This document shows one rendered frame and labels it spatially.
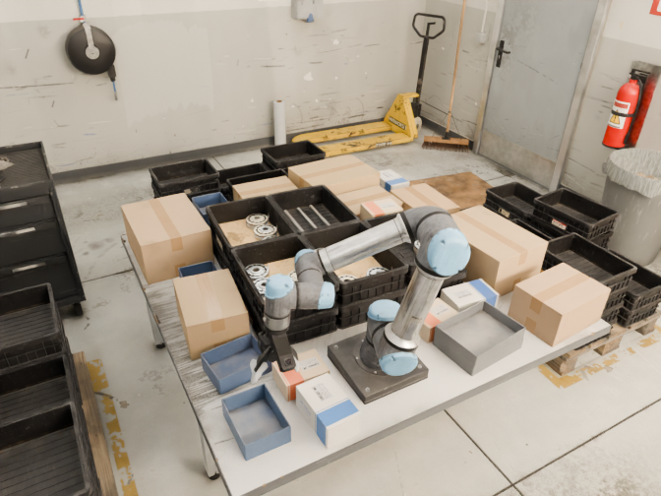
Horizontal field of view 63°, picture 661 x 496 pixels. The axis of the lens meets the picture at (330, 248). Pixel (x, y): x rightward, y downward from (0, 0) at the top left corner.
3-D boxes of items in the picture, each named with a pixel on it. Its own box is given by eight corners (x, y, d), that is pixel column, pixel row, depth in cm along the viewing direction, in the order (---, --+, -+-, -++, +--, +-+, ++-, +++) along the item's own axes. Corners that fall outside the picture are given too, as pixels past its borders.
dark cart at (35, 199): (90, 317, 321) (52, 179, 273) (6, 341, 302) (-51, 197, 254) (77, 267, 365) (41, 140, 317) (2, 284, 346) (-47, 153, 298)
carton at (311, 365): (314, 363, 195) (314, 347, 190) (330, 386, 186) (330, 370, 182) (272, 378, 188) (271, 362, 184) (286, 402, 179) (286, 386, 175)
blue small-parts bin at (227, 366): (252, 346, 201) (251, 332, 198) (272, 371, 191) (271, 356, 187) (202, 368, 191) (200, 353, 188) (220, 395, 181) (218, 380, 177)
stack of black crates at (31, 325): (84, 407, 245) (60, 332, 221) (10, 433, 233) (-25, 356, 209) (73, 353, 275) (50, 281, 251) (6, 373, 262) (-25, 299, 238)
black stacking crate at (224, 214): (298, 257, 233) (298, 234, 227) (232, 273, 222) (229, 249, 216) (267, 217, 263) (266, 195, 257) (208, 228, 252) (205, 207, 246)
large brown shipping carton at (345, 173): (347, 185, 320) (349, 154, 310) (378, 205, 299) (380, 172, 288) (288, 200, 302) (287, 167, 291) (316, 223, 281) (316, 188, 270)
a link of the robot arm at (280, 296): (297, 287, 146) (266, 287, 144) (294, 320, 151) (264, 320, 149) (294, 272, 152) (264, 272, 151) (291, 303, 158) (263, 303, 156)
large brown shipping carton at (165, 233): (214, 267, 245) (210, 228, 234) (148, 284, 232) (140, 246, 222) (189, 227, 274) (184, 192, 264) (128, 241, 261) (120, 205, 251)
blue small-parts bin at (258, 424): (291, 441, 166) (291, 426, 162) (246, 462, 160) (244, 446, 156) (266, 397, 181) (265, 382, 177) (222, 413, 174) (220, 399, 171)
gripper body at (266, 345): (279, 342, 167) (281, 311, 161) (290, 360, 161) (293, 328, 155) (256, 348, 164) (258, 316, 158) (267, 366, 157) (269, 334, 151)
